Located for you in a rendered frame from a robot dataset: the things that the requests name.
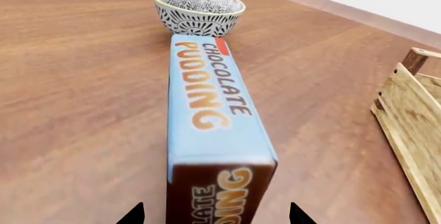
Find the black and white patterned bowl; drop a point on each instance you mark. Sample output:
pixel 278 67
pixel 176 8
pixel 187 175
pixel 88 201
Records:
pixel 198 14

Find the wooden tray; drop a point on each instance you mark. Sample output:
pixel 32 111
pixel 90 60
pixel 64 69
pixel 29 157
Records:
pixel 411 120

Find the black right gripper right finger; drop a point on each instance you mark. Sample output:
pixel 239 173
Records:
pixel 300 216

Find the chocolate pudding box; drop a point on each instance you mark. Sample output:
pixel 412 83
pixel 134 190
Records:
pixel 210 120

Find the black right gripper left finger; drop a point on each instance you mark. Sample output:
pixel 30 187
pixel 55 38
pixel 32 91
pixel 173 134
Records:
pixel 135 216

